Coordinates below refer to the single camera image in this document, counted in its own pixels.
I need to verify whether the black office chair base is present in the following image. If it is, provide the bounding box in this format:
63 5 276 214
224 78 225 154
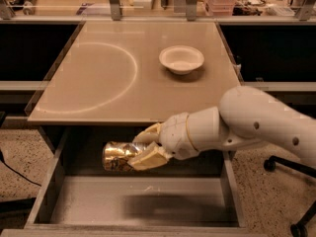
262 155 316 237

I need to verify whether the right metal post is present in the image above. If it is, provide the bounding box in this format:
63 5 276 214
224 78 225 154
186 0 198 21

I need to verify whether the white paper bowl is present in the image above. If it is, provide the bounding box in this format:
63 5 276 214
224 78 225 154
159 45 204 75

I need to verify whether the metal post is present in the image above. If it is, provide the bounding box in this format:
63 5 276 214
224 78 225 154
109 0 121 21
186 0 198 21

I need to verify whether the orange metallic soda can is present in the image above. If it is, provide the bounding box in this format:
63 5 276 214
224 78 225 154
102 141 147 172

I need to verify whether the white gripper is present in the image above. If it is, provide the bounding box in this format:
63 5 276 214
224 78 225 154
127 113 198 171

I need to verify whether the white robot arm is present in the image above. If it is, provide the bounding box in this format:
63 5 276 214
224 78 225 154
128 86 316 170

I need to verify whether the beige counter cabinet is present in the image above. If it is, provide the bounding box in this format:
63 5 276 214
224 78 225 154
28 21 239 125

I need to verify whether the left metal post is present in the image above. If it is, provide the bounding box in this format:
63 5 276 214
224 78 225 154
109 0 121 21

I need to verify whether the black floor cable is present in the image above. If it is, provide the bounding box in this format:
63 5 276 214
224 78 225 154
0 151 42 188

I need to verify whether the open grey top drawer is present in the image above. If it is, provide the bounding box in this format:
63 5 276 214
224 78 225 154
1 127 265 237

